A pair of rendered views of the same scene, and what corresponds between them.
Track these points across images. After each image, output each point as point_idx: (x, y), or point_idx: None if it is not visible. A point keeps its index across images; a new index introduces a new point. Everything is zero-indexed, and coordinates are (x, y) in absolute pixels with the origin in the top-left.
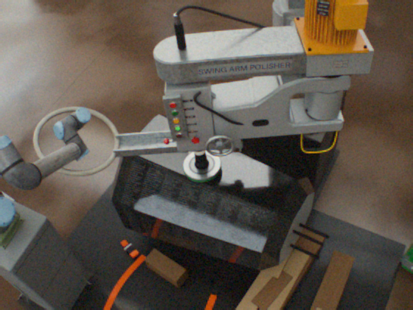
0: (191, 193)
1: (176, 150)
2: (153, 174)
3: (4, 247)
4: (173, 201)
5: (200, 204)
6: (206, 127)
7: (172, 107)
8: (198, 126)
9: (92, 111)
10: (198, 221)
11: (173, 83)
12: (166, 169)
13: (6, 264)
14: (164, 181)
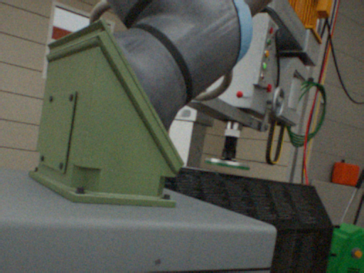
0: (239, 190)
1: (237, 115)
2: (184, 180)
3: (172, 200)
4: (227, 204)
5: (254, 198)
6: (269, 79)
7: (271, 32)
8: (266, 75)
9: None
10: (265, 217)
11: (271, 7)
12: (197, 171)
13: (246, 222)
14: (202, 185)
